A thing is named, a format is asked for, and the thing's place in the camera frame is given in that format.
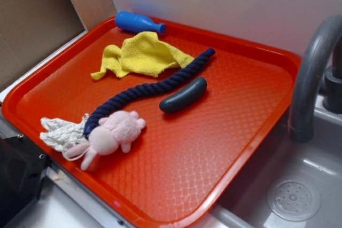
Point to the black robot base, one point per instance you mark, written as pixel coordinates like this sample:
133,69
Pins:
23,168

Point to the brown cardboard panel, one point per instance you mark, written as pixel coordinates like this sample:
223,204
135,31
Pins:
31,30

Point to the grey sink faucet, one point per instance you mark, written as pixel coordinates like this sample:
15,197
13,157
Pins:
320,68

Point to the blue plastic bottle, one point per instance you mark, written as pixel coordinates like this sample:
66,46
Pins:
137,23

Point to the red plastic tray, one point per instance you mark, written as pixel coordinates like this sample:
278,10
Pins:
182,162

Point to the grey toy sink basin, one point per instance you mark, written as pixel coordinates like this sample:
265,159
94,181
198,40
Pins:
289,184

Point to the dark grey sausage toy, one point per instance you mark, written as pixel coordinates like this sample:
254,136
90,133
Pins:
185,97

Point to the yellow cloth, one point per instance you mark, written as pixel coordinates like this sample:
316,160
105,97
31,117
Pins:
142,54

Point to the pink plush bunny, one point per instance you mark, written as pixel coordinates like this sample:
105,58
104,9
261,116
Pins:
117,131

